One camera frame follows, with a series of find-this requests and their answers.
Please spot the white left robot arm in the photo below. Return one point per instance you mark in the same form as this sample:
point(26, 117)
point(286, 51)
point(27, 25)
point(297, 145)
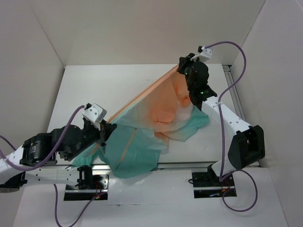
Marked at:
point(14, 175)

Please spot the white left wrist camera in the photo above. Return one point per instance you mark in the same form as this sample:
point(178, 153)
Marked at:
point(94, 114)

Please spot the aluminium rail front table edge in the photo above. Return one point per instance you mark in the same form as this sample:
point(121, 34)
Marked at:
point(178, 165)

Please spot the orange and teal jacket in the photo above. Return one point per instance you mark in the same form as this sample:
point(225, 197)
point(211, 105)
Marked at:
point(145, 125)

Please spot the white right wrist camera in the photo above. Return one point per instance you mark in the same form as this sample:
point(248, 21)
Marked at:
point(204, 54)

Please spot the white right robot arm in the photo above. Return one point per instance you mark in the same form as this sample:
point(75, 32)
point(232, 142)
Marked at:
point(213, 108)

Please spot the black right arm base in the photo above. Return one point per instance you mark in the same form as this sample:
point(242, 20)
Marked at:
point(206, 185)

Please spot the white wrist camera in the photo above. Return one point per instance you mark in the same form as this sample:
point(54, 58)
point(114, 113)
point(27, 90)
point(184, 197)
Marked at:
point(204, 54)
point(94, 114)

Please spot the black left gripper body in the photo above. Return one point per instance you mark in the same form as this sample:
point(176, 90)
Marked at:
point(90, 135)

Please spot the aluminium rail table edge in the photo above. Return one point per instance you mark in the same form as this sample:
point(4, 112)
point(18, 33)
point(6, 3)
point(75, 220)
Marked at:
point(178, 165)
point(234, 94)

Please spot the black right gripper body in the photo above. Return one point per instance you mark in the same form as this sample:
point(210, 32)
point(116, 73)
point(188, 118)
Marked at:
point(186, 67)

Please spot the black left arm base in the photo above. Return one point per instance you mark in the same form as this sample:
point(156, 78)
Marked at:
point(90, 183)

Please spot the aluminium rail right table edge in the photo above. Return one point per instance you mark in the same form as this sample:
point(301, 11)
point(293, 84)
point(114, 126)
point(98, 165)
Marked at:
point(234, 94)

